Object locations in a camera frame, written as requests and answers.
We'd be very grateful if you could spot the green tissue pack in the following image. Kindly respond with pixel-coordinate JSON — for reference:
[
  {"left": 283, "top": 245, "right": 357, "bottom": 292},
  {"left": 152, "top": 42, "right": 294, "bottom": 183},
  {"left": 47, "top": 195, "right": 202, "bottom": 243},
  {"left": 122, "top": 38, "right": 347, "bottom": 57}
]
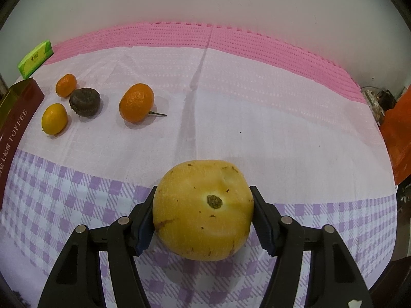
[{"left": 17, "top": 40, "right": 53, "bottom": 79}]

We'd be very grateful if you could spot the dark cluttered object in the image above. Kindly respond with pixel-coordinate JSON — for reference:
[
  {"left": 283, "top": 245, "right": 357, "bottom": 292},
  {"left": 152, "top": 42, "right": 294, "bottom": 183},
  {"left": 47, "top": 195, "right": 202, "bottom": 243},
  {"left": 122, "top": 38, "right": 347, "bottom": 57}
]
[{"left": 360, "top": 85, "right": 399, "bottom": 129}]

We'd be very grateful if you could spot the purple checked tablecloth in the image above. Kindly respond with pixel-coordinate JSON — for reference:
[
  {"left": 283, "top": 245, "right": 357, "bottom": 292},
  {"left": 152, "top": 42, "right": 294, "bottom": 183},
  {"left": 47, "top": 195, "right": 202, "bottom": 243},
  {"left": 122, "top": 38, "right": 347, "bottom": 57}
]
[{"left": 0, "top": 45, "right": 399, "bottom": 308}]

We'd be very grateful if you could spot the small orange mandarin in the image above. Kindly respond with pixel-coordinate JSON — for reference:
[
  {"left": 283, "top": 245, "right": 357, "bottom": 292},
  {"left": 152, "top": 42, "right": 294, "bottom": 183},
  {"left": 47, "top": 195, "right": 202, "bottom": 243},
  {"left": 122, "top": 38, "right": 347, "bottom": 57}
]
[{"left": 55, "top": 74, "right": 78, "bottom": 98}]

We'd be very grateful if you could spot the red and gold tin box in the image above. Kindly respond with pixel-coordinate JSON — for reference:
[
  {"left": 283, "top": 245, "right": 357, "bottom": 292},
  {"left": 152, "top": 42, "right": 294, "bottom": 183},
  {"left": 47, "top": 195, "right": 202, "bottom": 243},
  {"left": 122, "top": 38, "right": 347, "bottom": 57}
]
[{"left": 0, "top": 78, "right": 45, "bottom": 210}]

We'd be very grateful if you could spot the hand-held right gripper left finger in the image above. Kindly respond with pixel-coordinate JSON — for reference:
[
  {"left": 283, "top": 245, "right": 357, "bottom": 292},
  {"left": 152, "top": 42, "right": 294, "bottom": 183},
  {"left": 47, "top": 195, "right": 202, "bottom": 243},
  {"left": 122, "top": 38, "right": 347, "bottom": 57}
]
[{"left": 38, "top": 185, "right": 158, "bottom": 308}]

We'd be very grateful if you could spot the dark wrinkled passion fruit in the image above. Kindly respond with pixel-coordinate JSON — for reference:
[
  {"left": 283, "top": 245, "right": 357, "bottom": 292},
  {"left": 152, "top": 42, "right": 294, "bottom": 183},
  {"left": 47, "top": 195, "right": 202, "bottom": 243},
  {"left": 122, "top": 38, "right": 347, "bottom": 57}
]
[{"left": 69, "top": 87, "right": 101, "bottom": 117}]

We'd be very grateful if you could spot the small yellow-orange mandarin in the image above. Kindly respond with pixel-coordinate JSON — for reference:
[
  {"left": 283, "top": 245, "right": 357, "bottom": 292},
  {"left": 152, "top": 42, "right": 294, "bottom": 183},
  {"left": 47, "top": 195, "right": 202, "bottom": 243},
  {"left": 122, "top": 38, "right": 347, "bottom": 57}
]
[{"left": 41, "top": 103, "right": 69, "bottom": 136}]

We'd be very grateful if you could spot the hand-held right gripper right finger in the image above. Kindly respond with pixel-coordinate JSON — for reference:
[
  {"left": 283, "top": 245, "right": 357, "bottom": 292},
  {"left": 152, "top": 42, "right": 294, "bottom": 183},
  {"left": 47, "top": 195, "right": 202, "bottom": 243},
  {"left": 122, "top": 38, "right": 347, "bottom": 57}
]
[{"left": 249, "top": 185, "right": 375, "bottom": 308}]

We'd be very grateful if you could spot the orange plastic bag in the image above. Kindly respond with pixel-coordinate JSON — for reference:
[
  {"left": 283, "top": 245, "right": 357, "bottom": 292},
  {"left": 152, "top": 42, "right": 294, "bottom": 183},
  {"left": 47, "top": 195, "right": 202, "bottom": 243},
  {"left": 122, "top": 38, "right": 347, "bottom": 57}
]
[{"left": 379, "top": 85, "right": 411, "bottom": 185}]

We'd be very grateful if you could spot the orange mandarin with stem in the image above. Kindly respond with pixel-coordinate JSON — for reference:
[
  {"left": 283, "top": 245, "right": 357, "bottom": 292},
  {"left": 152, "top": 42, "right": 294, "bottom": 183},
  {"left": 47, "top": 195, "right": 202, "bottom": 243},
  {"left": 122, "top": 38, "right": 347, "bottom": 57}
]
[{"left": 119, "top": 83, "right": 168, "bottom": 123}]

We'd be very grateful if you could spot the yellow round melon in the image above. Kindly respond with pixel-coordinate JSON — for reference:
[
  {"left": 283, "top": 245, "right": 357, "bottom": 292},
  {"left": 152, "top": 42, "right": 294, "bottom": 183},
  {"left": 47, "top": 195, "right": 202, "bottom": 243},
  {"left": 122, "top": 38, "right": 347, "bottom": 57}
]
[{"left": 152, "top": 160, "right": 255, "bottom": 261}]

